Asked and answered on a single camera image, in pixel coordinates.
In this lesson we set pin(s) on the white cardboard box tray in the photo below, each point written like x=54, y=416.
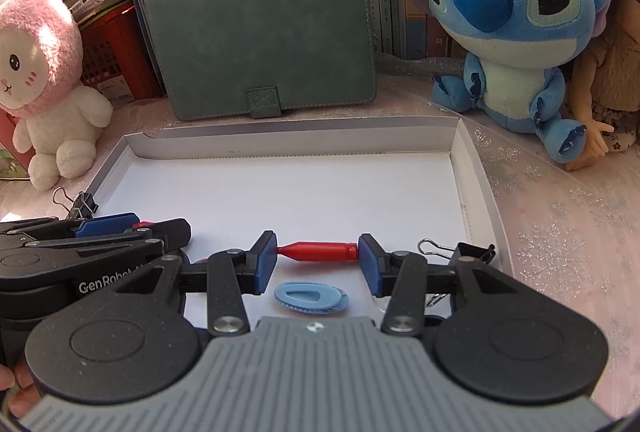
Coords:
x=300, y=197

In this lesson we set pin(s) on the red bullet-shaped toy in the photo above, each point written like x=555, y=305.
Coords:
x=320, y=251
x=142, y=225

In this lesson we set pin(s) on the large black binder clip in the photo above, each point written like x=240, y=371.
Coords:
x=472, y=252

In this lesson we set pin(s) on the pink triangular house toy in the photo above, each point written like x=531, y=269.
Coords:
x=12, y=151

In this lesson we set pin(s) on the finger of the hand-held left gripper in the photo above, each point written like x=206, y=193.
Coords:
x=107, y=226
x=125, y=244

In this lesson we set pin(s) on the blue alien plush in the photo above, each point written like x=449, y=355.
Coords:
x=505, y=11

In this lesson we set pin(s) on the small black binder clip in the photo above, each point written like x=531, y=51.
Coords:
x=80, y=204

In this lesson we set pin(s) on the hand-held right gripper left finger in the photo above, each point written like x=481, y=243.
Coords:
x=266, y=262

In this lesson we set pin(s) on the green suede case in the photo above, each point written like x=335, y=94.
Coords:
x=260, y=31

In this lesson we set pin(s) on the red plastic crate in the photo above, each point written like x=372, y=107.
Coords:
x=120, y=56

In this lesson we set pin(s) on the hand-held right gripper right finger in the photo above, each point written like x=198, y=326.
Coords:
x=371, y=264

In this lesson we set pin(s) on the blue hair clip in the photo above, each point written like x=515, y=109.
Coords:
x=310, y=297

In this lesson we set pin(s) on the brown-haired doll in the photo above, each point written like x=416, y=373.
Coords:
x=612, y=76

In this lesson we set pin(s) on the person's left hand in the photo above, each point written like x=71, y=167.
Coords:
x=20, y=387

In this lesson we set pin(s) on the pink bunny plush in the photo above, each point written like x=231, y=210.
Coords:
x=40, y=76

